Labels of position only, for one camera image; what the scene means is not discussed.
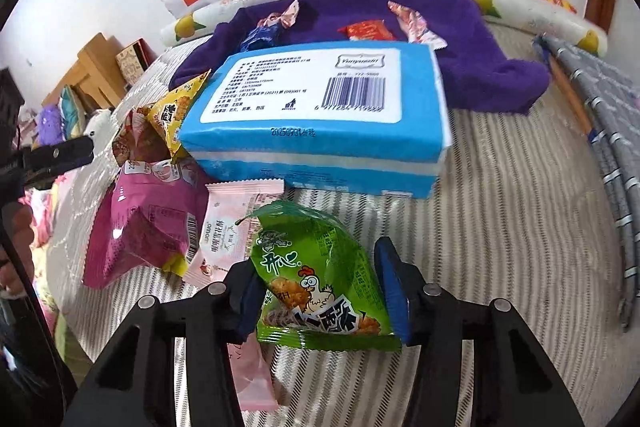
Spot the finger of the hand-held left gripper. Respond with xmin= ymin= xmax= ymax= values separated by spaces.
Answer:
xmin=20 ymin=136 xmax=96 ymax=182

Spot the small red snack packet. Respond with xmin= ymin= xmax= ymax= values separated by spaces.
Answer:
xmin=339 ymin=21 xmax=396 ymax=42

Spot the purple towel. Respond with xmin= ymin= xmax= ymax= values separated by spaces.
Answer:
xmin=169 ymin=0 xmax=551 ymax=115

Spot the panda-print snack packet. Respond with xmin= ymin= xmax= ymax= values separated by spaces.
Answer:
xmin=111 ymin=107 xmax=173 ymax=168

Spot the pale pink snack packet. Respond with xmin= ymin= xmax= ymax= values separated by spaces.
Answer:
xmin=227 ymin=342 xmax=278 ymax=413
xmin=185 ymin=179 xmax=286 ymax=283

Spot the purple pillow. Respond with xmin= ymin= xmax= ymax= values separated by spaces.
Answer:
xmin=35 ymin=104 xmax=63 ymax=142

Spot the wooden slat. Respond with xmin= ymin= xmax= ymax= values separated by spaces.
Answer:
xmin=547 ymin=54 xmax=596 ymax=138

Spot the colourful blanket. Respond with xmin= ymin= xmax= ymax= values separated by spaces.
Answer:
xmin=20 ymin=177 xmax=71 ymax=358

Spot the colourful patterned pillow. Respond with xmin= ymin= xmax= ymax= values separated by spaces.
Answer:
xmin=57 ymin=84 xmax=88 ymax=132

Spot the grey striped quilted mat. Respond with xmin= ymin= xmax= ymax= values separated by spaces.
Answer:
xmin=65 ymin=24 xmax=631 ymax=427

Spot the pink patterned snack packet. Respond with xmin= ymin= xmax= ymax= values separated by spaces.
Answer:
xmin=267 ymin=0 xmax=301 ymax=30

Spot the patterned notebook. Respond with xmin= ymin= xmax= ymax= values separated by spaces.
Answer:
xmin=116 ymin=39 xmax=160 ymax=85

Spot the small blue snack packet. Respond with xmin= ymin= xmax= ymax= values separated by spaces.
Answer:
xmin=242 ymin=19 xmax=286 ymax=50

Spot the magenta snack packet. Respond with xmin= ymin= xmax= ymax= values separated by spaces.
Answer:
xmin=82 ymin=159 xmax=211 ymax=290

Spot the green snack packet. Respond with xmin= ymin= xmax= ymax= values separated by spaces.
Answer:
xmin=249 ymin=200 xmax=403 ymax=353

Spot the blue tissue pack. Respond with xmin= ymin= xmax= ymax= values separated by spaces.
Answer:
xmin=177 ymin=42 xmax=453 ymax=199

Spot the yellow snack packet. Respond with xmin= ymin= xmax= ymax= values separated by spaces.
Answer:
xmin=147 ymin=69 xmax=212 ymax=160

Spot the person's left hand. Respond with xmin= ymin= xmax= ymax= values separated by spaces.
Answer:
xmin=0 ymin=202 xmax=37 ymax=298

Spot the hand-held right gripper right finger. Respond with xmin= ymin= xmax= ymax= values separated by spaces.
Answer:
xmin=372 ymin=237 xmax=586 ymax=427

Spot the grey checked cloth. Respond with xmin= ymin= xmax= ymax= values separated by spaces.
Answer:
xmin=532 ymin=32 xmax=640 ymax=333

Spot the pink white stick packet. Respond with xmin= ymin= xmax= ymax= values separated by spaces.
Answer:
xmin=387 ymin=2 xmax=447 ymax=50

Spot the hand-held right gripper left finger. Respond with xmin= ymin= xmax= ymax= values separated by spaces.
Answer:
xmin=60 ymin=257 xmax=266 ymax=427

